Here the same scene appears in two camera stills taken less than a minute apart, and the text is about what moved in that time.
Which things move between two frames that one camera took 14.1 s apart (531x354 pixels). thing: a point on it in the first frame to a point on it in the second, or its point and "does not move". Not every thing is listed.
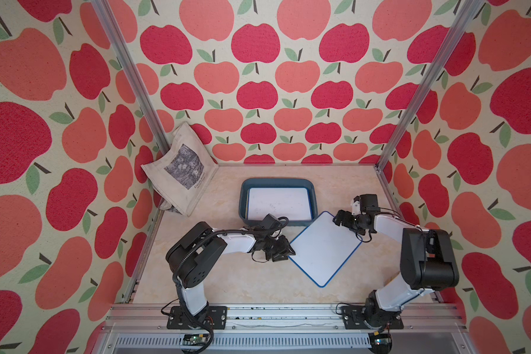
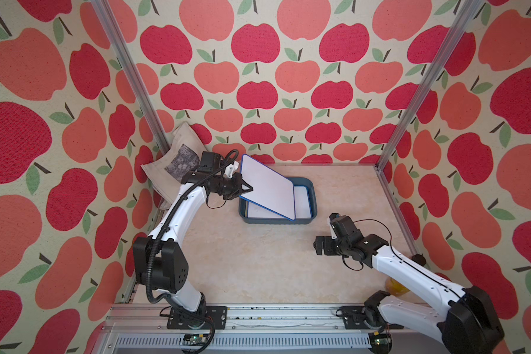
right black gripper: [345, 223] to [326, 244]
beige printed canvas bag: [181, 178] does not move
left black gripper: [284, 250] to [238, 181]
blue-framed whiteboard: [323, 248] to [269, 187]
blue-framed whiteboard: [293, 203] does not move
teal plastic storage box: [276, 183] does not move
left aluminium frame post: [110, 26] does not move
